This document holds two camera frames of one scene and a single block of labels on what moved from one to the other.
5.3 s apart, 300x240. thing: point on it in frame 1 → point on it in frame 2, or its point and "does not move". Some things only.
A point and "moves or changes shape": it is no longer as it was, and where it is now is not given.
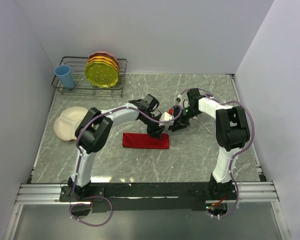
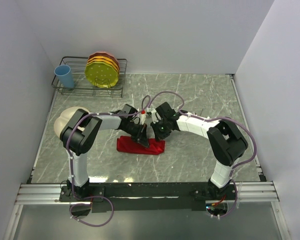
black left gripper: x=156 y=131 → x=141 y=135
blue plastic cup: x=64 y=73 does not move
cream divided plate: x=65 y=125 does not move
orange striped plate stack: x=101 y=56 does not move
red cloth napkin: x=145 y=141 moves or changes shape
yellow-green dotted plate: x=101 y=74 does not move
